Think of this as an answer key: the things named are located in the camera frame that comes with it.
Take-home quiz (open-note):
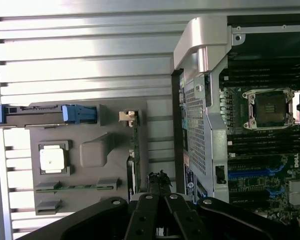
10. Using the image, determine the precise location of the grey parts rack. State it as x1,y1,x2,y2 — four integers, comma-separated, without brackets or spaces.
27,98,150,226

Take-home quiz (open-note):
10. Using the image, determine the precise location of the green motherboard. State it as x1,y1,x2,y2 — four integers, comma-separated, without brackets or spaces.
218,56,300,226

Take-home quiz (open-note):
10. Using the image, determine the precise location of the blue expansion slot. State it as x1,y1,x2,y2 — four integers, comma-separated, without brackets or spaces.
228,169,271,179

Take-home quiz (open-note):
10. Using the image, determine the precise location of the dark grey PC case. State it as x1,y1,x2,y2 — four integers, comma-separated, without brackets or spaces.
170,14,300,227

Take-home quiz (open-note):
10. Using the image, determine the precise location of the silver CPU chip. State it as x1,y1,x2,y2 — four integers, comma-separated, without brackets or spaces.
39,147,64,173

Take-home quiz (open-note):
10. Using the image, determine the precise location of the silver chipset heatsink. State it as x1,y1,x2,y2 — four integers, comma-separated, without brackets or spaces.
288,179,300,204

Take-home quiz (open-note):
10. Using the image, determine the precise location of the hard disk with blue carrier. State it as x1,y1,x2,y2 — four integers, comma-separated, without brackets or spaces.
0,103,98,130

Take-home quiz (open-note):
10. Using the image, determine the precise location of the CPU socket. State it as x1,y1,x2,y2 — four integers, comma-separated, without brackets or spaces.
242,87,297,130

